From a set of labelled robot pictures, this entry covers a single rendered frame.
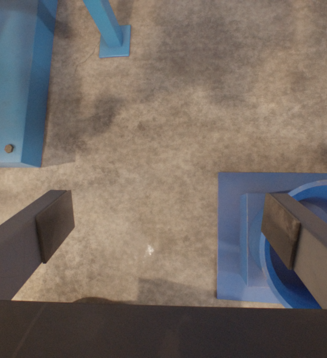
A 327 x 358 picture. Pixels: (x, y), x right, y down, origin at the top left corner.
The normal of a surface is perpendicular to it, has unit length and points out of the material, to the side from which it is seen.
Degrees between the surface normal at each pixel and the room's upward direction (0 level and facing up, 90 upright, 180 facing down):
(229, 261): 0
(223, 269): 0
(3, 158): 0
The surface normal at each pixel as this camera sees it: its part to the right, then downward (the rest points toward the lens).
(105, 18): -0.04, 0.99
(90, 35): -0.14, -0.13
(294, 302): 0.44, -0.78
